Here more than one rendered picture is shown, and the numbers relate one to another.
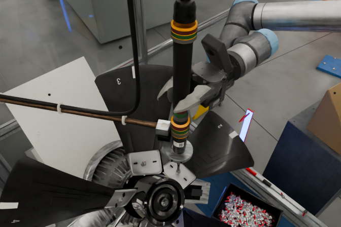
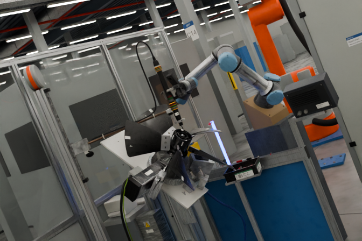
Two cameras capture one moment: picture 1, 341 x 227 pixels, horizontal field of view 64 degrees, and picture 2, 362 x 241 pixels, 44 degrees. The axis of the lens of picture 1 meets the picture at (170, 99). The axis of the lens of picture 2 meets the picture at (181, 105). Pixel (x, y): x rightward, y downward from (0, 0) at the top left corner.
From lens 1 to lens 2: 2.42 m
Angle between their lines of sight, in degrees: 43
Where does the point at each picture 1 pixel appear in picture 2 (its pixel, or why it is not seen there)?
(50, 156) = (129, 160)
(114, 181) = (161, 153)
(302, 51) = not seen: hidden behind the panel
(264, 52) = (191, 80)
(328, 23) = (206, 65)
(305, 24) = (201, 70)
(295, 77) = not seen: hidden behind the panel
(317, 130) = (257, 125)
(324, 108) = (249, 111)
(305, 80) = not seen: hidden behind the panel
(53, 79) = (117, 136)
